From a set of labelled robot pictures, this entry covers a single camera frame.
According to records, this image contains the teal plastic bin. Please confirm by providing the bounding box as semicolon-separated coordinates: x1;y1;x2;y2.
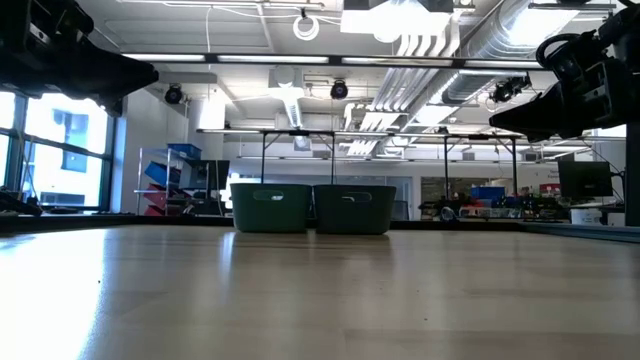
312;184;398;236

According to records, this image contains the white coiled cable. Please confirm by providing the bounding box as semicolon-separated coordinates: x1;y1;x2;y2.
292;13;321;43

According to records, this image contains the metal storage rack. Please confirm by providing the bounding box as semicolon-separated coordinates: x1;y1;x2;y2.
133;143;231;217

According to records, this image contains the silver ventilation duct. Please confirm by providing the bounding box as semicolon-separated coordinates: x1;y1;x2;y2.
442;0;551;106

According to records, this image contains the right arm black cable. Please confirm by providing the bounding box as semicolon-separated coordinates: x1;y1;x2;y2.
535;32;581;76

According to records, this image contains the overhead light bar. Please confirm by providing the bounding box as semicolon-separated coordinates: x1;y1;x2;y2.
122;52;550;70

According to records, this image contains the green plastic bin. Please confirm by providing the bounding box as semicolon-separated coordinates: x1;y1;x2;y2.
229;182;313;234

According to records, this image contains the black upright frame post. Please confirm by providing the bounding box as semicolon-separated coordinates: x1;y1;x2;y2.
624;119;640;227

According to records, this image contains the black background table frame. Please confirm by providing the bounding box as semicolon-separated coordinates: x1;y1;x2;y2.
442;133;519;221
259;129;337;186

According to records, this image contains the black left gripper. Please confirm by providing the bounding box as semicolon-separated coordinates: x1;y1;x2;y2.
0;0;160;118

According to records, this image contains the blue shelf bin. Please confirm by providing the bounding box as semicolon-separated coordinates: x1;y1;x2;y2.
167;143;204;161
144;160;182;187

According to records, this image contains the large bright window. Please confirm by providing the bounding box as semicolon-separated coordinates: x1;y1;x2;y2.
0;92;114;211

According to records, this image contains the black computer monitor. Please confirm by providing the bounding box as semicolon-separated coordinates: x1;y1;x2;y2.
179;159;231;201
557;160;614;199

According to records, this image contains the blue crate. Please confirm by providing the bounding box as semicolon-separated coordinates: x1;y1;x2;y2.
469;185;506;201

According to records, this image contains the black aluminium table frame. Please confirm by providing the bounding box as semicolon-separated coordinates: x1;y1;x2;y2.
0;212;640;244

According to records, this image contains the black hanging camera rig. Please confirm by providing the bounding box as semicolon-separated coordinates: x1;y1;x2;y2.
487;74;534;105

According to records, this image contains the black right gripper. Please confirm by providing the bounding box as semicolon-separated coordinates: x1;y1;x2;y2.
488;29;640;145

